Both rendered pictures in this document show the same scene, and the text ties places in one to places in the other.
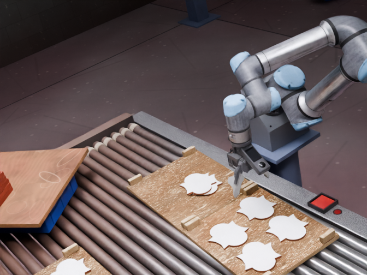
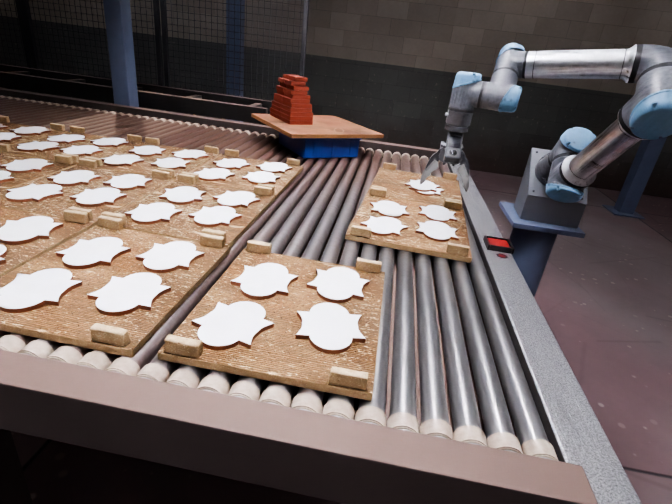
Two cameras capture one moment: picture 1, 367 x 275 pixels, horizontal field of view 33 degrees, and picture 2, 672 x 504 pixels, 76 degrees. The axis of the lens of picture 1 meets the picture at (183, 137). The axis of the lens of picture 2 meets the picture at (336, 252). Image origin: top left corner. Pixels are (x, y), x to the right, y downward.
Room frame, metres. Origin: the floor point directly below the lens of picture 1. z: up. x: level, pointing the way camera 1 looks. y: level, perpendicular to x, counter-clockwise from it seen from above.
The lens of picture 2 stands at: (0.50, -0.75, 1.41)
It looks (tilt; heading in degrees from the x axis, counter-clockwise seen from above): 26 degrees down; 37
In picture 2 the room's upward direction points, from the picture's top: 7 degrees clockwise
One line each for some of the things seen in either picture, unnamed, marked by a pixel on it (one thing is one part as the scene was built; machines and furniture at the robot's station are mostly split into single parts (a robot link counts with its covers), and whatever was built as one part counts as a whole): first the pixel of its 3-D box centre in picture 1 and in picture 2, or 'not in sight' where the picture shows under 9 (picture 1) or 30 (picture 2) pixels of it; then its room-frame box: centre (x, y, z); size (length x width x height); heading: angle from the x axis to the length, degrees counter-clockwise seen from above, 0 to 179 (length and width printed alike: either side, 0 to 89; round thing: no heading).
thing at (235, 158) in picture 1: (242, 153); (452, 144); (1.81, -0.18, 1.17); 0.09 x 0.08 x 0.12; 27
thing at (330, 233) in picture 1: (327, 235); (457, 249); (1.55, -0.38, 0.95); 0.06 x 0.02 x 0.03; 117
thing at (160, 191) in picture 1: (189, 187); (416, 187); (2.02, 0.02, 0.93); 0.41 x 0.35 x 0.02; 27
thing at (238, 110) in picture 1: (237, 112); (465, 92); (1.80, -0.19, 1.32); 0.09 x 0.08 x 0.11; 108
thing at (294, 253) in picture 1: (258, 234); (411, 222); (1.66, -0.17, 0.93); 0.41 x 0.35 x 0.02; 27
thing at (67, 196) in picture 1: (28, 199); (318, 140); (2.14, 0.67, 0.97); 0.31 x 0.31 x 0.10; 70
